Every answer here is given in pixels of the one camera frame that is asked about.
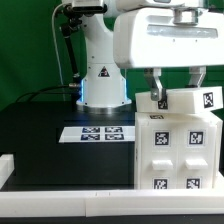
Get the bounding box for white frame rail fence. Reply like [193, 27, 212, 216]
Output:
[0, 154, 224, 218]

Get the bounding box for white cabinet door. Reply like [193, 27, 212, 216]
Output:
[140, 120, 177, 190]
[177, 120, 216, 189]

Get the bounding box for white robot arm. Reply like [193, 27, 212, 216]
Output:
[61, 0, 224, 111]

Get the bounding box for white block with markers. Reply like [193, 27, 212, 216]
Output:
[135, 86, 223, 114]

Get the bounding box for white marker base sheet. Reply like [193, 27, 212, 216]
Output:
[59, 126, 135, 143]

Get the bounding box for black cable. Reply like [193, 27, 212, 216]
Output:
[15, 84, 83, 103]

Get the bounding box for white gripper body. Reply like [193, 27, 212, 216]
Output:
[113, 8, 224, 68]

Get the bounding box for white cabinet body box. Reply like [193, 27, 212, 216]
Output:
[134, 112, 222, 190]

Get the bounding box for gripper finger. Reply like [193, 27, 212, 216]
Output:
[188, 66, 206, 88]
[144, 68, 166, 101]

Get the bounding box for white cable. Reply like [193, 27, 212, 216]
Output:
[51, 2, 68, 101]

